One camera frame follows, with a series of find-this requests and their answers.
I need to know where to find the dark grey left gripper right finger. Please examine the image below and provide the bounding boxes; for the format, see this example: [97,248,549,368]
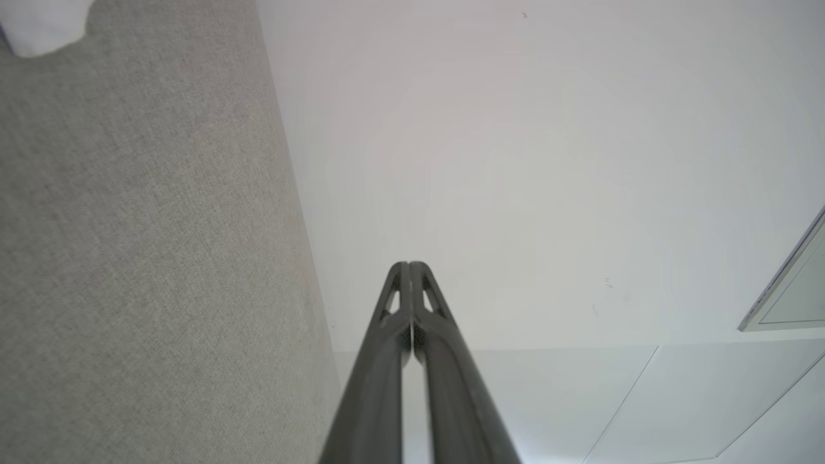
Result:
[411,261,521,464]

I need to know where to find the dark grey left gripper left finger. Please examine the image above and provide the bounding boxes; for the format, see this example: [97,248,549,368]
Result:
[319,261,412,464]

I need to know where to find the red and white shirt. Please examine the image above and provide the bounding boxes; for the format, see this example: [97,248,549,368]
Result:
[0,0,97,59]

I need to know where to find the grey framed wall panel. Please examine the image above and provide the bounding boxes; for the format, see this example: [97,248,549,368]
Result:
[738,206,825,333]

